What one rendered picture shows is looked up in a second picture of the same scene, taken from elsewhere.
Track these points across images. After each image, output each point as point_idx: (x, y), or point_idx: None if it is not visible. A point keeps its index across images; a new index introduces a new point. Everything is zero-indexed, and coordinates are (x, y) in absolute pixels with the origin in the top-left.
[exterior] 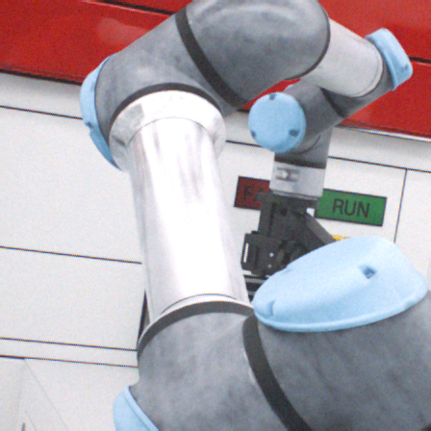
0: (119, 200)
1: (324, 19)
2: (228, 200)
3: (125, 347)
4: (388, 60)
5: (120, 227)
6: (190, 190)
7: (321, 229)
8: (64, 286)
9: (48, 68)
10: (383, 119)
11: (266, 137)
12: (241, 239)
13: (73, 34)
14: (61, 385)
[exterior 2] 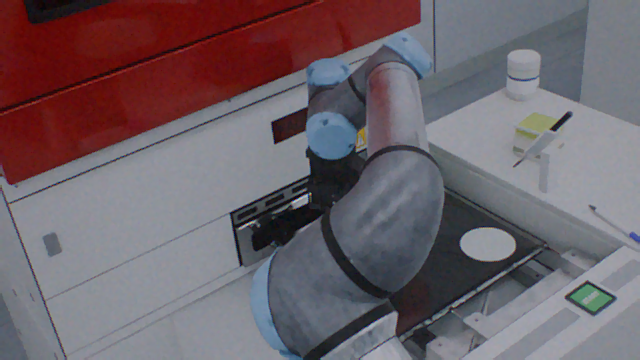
0: (194, 186)
1: (439, 172)
2: (269, 142)
3: (232, 269)
4: (417, 69)
5: (201, 202)
6: None
7: (362, 161)
8: (178, 259)
9: (111, 141)
10: (367, 36)
11: (329, 154)
12: (286, 161)
13: (119, 104)
14: (223, 351)
